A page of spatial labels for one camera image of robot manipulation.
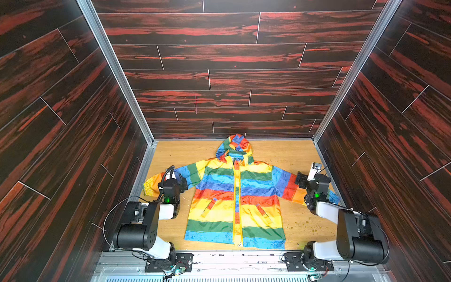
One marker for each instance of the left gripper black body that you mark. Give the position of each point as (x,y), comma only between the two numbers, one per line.
(179,189)

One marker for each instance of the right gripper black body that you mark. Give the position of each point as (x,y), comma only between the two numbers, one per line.
(303,179)

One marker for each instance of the rainbow striped kids jacket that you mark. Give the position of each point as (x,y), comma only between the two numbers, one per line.
(241,195)

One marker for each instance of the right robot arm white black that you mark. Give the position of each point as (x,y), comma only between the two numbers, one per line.
(360,236)

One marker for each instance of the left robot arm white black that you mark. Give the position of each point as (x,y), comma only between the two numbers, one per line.
(137,228)

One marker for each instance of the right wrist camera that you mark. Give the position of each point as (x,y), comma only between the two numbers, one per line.
(316,168)

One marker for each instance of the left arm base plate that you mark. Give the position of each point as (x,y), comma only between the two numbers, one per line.
(176,264)

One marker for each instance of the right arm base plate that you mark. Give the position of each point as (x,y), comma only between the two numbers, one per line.
(298,261)

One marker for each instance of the aluminium front rail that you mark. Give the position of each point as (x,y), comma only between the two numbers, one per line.
(231,266)

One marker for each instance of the aluminium corner post right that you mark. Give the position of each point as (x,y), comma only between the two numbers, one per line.
(370,43)

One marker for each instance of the aluminium corner post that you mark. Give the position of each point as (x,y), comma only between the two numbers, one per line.
(89,12)
(370,43)

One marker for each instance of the aluminium corner post left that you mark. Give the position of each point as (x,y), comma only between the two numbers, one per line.
(89,12)

